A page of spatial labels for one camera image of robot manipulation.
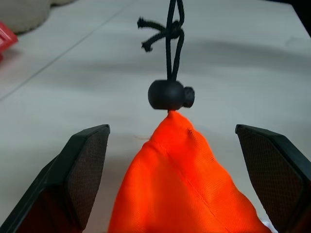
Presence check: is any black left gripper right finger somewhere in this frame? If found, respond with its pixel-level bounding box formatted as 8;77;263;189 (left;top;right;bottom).
235;124;311;233

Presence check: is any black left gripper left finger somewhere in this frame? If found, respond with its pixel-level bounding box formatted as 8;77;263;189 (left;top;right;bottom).
0;124;111;233

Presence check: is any orange drawstring pouch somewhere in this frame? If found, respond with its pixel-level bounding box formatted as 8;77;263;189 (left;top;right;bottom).
107;0;273;233

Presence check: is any red plastic object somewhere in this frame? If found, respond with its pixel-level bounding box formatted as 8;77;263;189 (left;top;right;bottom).
0;21;19;61

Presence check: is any white fluffy object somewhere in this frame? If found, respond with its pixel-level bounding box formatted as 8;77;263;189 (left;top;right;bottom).
0;0;73;34

